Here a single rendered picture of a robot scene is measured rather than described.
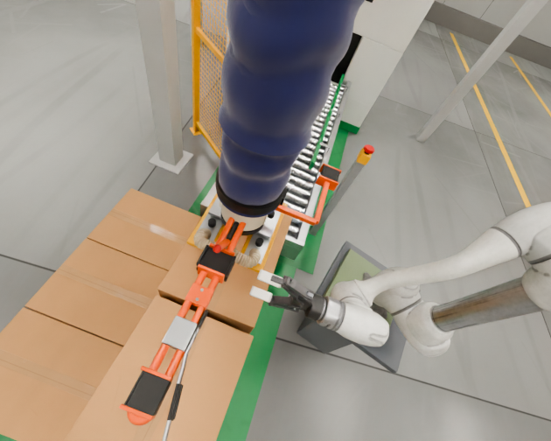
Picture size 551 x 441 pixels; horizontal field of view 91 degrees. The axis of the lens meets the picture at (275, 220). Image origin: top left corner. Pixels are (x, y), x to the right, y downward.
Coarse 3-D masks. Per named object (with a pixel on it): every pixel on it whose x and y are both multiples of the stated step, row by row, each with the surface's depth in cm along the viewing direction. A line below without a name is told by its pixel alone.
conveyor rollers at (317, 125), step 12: (324, 108) 273; (336, 108) 278; (324, 120) 262; (312, 132) 246; (300, 156) 224; (300, 168) 221; (312, 168) 219; (300, 180) 209; (312, 180) 215; (288, 192) 198; (300, 192) 204; (288, 204) 193; (300, 204) 200
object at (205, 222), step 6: (216, 198) 108; (210, 204) 106; (204, 216) 102; (210, 216) 103; (204, 222) 100; (210, 222) 98; (216, 222) 102; (198, 228) 99; (210, 228) 100; (216, 228) 100; (222, 228) 101; (192, 234) 97; (216, 234) 99; (192, 240) 96; (216, 240) 98
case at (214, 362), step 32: (160, 320) 97; (128, 352) 90; (192, 352) 94; (224, 352) 96; (128, 384) 85; (192, 384) 89; (224, 384) 91; (96, 416) 79; (160, 416) 83; (192, 416) 84; (224, 416) 86
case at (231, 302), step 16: (288, 224) 134; (240, 240) 123; (192, 256) 113; (272, 256) 122; (176, 272) 108; (192, 272) 109; (240, 272) 114; (256, 272) 116; (272, 272) 118; (160, 288) 103; (176, 288) 104; (224, 288) 109; (240, 288) 110; (208, 304) 104; (224, 304) 105; (240, 304) 107; (256, 304) 108; (224, 320) 108; (240, 320) 103; (256, 320) 105
